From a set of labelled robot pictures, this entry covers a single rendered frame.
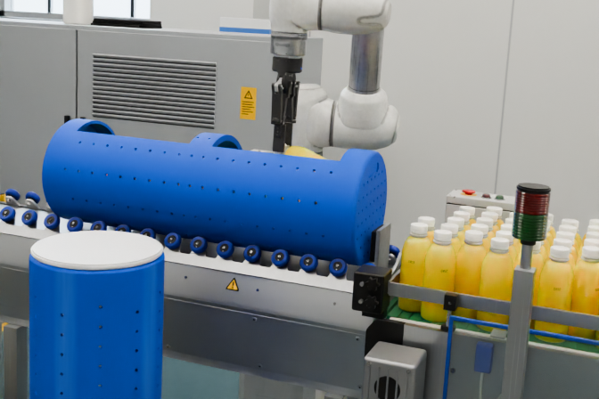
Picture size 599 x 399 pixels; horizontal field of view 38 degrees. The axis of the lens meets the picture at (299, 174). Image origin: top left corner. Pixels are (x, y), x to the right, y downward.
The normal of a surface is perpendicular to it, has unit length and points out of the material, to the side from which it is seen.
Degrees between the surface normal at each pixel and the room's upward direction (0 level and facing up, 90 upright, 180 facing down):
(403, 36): 90
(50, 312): 90
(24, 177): 90
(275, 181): 64
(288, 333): 110
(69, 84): 90
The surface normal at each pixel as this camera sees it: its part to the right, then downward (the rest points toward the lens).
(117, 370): 0.50, 0.18
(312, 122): -0.07, 0.16
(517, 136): -0.33, 0.15
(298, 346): -0.34, 0.48
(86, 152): -0.29, -0.39
